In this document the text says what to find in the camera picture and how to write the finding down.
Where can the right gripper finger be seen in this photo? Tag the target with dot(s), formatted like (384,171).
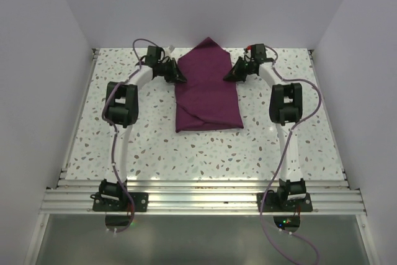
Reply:
(235,77)
(237,68)

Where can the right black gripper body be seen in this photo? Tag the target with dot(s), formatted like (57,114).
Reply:
(251,72)

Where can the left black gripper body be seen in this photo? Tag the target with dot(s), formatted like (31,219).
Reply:
(165,70)

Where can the purple surgical cloth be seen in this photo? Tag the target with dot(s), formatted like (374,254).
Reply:
(205,102)

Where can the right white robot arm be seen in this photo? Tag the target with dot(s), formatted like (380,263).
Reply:
(285,111)

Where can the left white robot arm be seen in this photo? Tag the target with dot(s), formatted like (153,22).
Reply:
(121,111)

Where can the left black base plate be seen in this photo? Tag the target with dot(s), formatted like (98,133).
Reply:
(102,204)

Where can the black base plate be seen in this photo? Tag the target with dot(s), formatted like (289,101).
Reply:
(274,204)
(102,204)

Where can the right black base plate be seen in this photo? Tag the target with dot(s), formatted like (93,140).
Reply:
(274,204)

